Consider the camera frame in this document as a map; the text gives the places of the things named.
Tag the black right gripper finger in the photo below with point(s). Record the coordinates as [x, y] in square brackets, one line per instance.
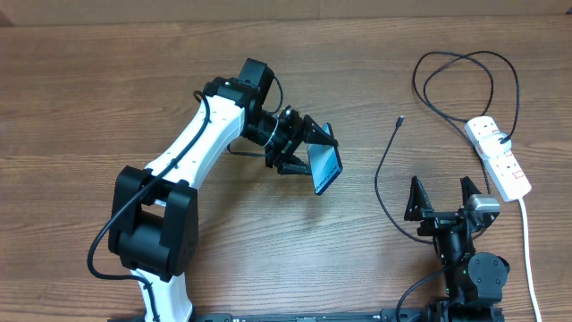
[468, 189]
[419, 205]

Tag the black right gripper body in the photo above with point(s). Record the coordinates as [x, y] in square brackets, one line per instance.
[435, 223]

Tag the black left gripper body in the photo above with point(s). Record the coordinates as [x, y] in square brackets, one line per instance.
[285, 138]

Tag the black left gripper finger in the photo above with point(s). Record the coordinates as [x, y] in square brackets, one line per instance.
[314, 134]
[293, 165]

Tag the Samsung Galaxy smartphone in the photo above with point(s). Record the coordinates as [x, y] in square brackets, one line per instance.
[325, 163]

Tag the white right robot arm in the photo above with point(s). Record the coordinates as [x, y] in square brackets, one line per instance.
[473, 280]

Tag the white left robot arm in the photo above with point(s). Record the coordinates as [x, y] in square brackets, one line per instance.
[152, 233]

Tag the white charger plug adapter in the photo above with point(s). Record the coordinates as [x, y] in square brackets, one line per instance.
[493, 145]

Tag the white power strip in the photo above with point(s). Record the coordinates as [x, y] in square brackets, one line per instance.
[507, 175]

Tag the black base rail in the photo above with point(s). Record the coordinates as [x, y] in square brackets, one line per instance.
[385, 315]

